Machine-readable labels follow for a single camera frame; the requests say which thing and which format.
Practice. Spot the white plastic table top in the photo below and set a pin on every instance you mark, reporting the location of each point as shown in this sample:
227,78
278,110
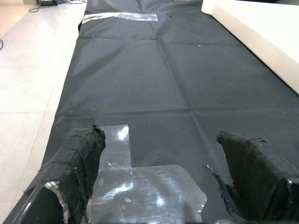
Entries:
257,35

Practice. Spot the wide clear tape patch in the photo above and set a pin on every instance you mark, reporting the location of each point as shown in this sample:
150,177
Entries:
151,186

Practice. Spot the narrow clear tape strip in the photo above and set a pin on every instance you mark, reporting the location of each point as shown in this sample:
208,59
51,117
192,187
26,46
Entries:
121,17

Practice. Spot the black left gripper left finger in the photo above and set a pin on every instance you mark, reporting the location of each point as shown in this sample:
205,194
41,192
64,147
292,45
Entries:
77,163

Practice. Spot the grey upright vacuum cleaner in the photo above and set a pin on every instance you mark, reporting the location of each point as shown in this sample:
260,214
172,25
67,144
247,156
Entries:
46,2

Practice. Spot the black tablecloth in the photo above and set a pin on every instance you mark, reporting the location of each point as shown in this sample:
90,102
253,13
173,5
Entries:
140,81

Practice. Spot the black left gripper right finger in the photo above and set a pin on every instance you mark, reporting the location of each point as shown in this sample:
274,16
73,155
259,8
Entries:
257,175

